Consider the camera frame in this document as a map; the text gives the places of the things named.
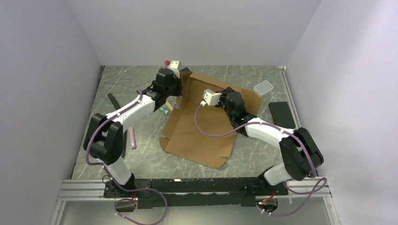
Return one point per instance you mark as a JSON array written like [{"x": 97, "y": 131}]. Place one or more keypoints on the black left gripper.
[{"x": 179, "y": 92}]

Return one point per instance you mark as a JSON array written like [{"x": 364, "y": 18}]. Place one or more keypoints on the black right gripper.
[{"x": 224, "y": 92}]

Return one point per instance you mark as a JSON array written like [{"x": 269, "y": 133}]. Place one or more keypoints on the green white glue stick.
[{"x": 164, "y": 110}]

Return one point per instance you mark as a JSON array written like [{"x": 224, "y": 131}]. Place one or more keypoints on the brown cardboard box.
[{"x": 196, "y": 134}]

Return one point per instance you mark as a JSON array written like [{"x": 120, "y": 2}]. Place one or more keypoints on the pink pen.
[{"x": 133, "y": 144}]

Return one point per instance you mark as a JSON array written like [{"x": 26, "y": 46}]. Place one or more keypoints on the yellow marker pen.
[{"x": 169, "y": 105}]

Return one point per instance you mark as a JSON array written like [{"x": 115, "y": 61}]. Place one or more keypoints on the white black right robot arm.
[{"x": 301, "y": 156}]

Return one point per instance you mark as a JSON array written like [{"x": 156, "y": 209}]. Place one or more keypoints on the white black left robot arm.
[{"x": 104, "y": 140}]

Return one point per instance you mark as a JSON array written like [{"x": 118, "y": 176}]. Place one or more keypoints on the small black box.
[{"x": 185, "y": 69}]

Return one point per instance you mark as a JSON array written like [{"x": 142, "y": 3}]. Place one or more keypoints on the white translucent plastic case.
[{"x": 263, "y": 88}]

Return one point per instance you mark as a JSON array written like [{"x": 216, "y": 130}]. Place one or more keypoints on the black rectangular block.
[{"x": 281, "y": 114}]

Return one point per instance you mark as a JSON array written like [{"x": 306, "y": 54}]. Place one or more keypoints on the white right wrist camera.
[{"x": 210, "y": 98}]

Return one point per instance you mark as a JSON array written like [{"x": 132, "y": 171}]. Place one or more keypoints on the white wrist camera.
[
  {"x": 210, "y": 98},
  {"x": 174, "y": 65}
]

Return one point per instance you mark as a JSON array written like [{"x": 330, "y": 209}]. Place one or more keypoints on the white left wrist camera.
[{"x": 174, "y": 65}]

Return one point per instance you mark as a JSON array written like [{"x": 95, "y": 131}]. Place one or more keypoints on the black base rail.
[{"x": 243, "y": 191}]

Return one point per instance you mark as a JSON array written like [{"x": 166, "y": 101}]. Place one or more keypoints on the aluminium frame rail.
[{"x": 103, "y": 189}]

